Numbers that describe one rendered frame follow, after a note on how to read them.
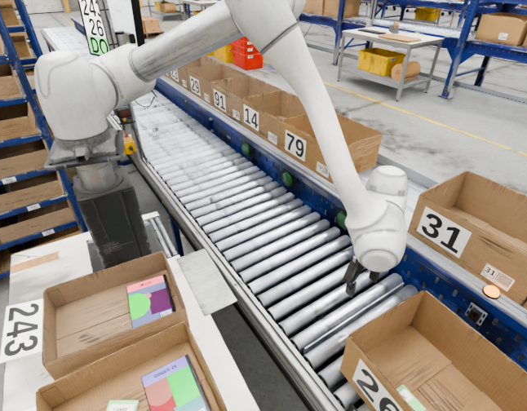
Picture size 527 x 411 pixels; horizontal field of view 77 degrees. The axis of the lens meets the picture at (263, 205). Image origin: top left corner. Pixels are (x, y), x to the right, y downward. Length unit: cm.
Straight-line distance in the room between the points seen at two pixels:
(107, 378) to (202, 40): 96
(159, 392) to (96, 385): 18
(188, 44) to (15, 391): 106
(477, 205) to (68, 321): 149
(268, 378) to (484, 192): 128
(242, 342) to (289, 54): 156
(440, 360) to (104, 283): 109
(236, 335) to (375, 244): 140
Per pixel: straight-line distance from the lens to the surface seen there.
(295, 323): 114
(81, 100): 110
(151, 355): 110
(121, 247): 134
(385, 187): 85
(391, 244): 73
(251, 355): 194
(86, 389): 113
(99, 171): 121
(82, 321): 127
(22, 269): 158
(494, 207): 147
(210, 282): 125
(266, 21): 77
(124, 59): 119
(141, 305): 120
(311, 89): 79
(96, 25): 224
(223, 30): 99
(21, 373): 126
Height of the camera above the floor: 169
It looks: 36 degrees down
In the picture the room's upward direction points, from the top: straight up
